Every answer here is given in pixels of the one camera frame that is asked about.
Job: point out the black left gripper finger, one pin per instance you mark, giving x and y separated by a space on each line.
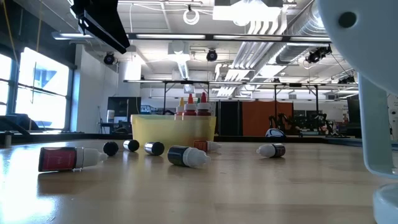
102 21

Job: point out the large orange food coloring bottle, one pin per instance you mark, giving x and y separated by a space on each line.
190 107

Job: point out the large green food coloring bottle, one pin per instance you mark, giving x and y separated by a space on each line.
198 100

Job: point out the small dark dropper bottle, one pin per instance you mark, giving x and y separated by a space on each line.
276 150

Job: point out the black background robot arm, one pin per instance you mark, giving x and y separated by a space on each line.
298 123

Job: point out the ceiling light strip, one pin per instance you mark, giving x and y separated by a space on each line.
68 35

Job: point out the black ceiling spotlight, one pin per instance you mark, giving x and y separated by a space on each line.
317 55
109 58
211 55

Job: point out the bright window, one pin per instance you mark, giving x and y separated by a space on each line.
43 87
4 84

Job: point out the black monitor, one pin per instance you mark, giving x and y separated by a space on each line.
124 107

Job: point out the yellow plastic bin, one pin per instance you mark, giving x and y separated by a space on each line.
161 130

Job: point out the small red label dropper bottle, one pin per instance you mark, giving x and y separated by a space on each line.
59 158

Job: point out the small black label dropper bottle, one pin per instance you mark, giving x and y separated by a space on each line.
180 155

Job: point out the small orange label dropper bottle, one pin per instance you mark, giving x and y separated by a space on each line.
202 144

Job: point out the black partition panel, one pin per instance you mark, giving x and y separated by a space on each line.
230 118

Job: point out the orange partition panel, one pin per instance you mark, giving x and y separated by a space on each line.
264 115

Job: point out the blue white ball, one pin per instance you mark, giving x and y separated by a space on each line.
275 133

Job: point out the black metal table frame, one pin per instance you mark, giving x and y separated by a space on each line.
77 137

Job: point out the black background station frame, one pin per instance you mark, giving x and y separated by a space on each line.
316 93

